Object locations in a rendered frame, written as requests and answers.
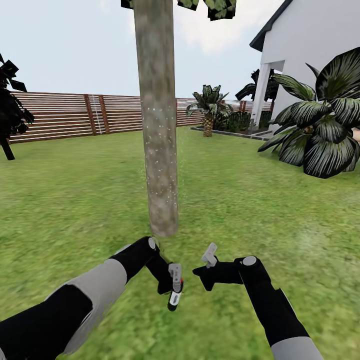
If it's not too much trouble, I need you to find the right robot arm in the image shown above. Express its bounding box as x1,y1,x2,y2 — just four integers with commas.
192,242,324,360

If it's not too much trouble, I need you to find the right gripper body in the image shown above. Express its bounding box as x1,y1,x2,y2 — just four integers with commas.
200,259,229,291

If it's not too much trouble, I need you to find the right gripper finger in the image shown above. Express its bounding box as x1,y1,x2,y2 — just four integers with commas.
192,268,204,277

